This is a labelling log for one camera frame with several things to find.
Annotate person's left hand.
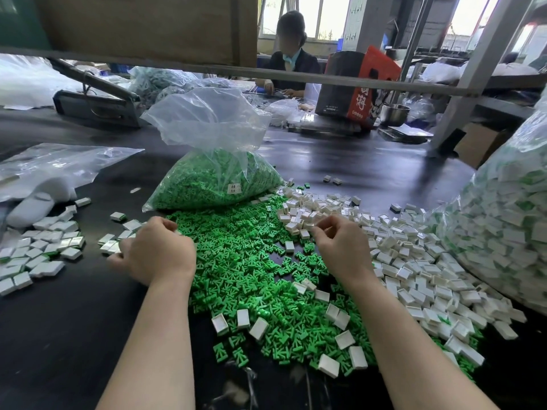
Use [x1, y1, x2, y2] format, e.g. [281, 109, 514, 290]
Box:
[108, 216, 198, 287]

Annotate person's right hand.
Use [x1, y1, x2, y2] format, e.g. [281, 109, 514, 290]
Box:
[312, 214, 376, 289]

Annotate pile of green parts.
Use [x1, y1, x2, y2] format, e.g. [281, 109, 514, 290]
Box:
[169, 194, 484, 381]

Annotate pile of white plastic caps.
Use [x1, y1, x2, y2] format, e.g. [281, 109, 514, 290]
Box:
[211, 179, 529, 379]

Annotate pile of assembled white pieces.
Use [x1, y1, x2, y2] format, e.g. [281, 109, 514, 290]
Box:
[0, 197, 92, 297]

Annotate person's right forearm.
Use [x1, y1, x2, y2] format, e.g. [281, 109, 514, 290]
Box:
[346, 277, 499, 410]

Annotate person's left forearm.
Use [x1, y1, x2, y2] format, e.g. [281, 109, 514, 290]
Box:
[96, 279, 198, 410]

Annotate bag of green clips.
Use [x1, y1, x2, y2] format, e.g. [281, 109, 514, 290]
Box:
[141, 87, 283, 212]

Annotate clear bag of pale parts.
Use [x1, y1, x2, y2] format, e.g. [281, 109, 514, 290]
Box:
[128, 67, 258, 108]

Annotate large bag of white caps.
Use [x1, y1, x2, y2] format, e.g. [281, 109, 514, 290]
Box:
[434, 85, 547, 314]

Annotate white paper sheets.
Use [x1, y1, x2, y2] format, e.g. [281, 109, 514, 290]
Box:
[378, 121, 434, 142]

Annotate empty clear plastic bag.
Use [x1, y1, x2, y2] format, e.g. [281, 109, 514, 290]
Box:
[0, 143, 145, 229]

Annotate metal bowl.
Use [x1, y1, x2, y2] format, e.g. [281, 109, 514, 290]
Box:
[379, 103, 410, 127]

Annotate black table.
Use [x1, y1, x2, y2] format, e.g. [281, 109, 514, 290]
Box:
[0, 78, 547, 410]

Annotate crumpled white plastic bag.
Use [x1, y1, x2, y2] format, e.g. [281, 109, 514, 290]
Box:
[265, 97, 305, 127]

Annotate black and red box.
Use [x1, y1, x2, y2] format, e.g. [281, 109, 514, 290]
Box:
[315, 47, 402, 127]

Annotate cardboard box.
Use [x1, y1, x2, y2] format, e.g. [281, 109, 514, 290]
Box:
[454, 122, 512, 169]

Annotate white plastic sheet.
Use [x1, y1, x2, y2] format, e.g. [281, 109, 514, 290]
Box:
[0, 55, 81, 110]

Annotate white bags on shelf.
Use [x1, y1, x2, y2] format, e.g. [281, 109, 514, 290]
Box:
[419, 59, 538, 83]

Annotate brown board panel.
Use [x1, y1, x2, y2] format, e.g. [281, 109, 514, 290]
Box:
[0, 0, 258, 65]

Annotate grey metal shelf frame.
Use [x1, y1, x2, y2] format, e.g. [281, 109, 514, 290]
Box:
[0, 0, 547, 152]

